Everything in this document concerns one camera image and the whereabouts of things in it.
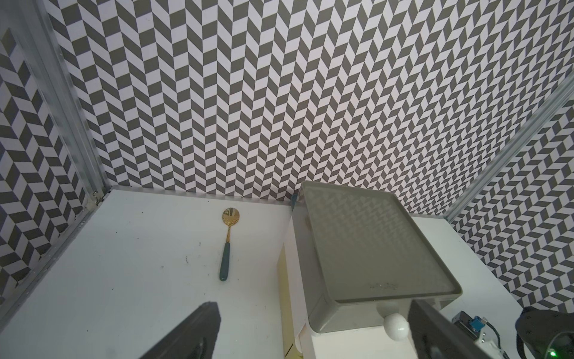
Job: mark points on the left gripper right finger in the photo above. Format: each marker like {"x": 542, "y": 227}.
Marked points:
{"x": 435, "y": 337}

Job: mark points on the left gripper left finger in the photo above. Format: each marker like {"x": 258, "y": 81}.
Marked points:
{"x": 194, "y": 337}

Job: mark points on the grey three-drawer storage box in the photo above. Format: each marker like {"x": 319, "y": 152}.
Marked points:
{"x": 352, "y": 262}

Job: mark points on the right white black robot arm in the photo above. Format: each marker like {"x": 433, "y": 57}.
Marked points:
{"x": 545, "y": 333}

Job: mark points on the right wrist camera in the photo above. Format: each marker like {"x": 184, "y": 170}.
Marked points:
{"x": 482, "y": 333}

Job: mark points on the gold spoon green handle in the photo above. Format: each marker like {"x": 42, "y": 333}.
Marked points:
{"x": 230, "y": 217}

